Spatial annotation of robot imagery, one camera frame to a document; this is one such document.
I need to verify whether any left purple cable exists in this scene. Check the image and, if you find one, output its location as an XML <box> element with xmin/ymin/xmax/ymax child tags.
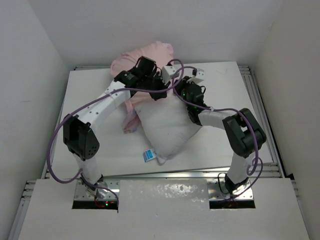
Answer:
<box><xmin>46</xmin><ymin>58</ymin><xmax>186</xmax><ymax>208</ymax></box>

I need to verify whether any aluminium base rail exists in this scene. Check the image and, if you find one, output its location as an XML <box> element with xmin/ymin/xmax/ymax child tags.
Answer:
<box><xmin>73</xmin><ymin>171</ymin><xmax>255</xmax><ymax>210</ymax></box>

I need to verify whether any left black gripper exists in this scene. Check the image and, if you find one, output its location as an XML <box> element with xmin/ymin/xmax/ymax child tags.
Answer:
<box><xmin>143</xmin><ymin>71</ymin><xmax>171</xmax><ymax>102</ymax></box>

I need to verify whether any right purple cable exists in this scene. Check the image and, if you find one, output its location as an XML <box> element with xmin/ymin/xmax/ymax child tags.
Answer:
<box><xmin>171</xmin><ymin>65</ymin><xmax>263</xmax><ymax>201</ymax></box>

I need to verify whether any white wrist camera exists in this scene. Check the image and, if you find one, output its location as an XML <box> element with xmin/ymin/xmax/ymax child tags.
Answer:
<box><xmin>161</xmin><ymin>65</ymin><xmax>177</xmax><ymax>85</ymax></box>
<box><xmin>189</xmin><ymin>68</ymin><xmax>205</xmax><ymax>84</ymax></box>

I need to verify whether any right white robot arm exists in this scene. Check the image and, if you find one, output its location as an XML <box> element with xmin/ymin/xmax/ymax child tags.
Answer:
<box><xmin>174</xmin><ymin>77</ymin><xmax>267</xmax><ymax>194</ymax></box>

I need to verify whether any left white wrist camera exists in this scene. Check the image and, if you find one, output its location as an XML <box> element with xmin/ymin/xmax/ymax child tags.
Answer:
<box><xmin>161</xmin><ymin>65</ymin><xmax>177</xmax><ymax>85</ymax></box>

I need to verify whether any pink printed pillowcase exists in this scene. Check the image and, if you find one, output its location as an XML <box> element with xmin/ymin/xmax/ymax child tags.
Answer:
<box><xmin>110</xmin><ymin>41</ymin><xmax>174</xmax><ymax>134</ymax></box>

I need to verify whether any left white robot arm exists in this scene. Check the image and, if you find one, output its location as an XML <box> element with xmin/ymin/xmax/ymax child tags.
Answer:
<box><xmin>63</xmin><ymin>56</ymin><xmax>171</xmax><ymax>185</ymax></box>

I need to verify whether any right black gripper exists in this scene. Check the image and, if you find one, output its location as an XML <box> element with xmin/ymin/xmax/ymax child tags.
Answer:
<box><xmin>174</xmin><ymin>75</ymin><xmax>198</xmax><ymax>111</ymax></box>

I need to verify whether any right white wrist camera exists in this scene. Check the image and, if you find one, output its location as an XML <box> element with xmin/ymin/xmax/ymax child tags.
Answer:
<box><xmin>189</xmin><ymin>68</ymin><xmax>205</xmax><ymax>84</ymax></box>

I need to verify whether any white pillow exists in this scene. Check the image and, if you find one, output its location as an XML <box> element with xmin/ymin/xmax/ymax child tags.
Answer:
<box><xmin>130</xmin><ymin>91</ymin><xmax>201</xmax><ymax>165</ymax></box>

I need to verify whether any purple cable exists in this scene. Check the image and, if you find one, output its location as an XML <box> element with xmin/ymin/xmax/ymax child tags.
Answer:
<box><xmin>46</xmin><ymin>58</ymin><xmax>186</xmax><ymax>208</ymax></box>
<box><xmin>171</xmin><ymin>65</ymin><xmax>263</xmax><ymax>201</ymax></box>

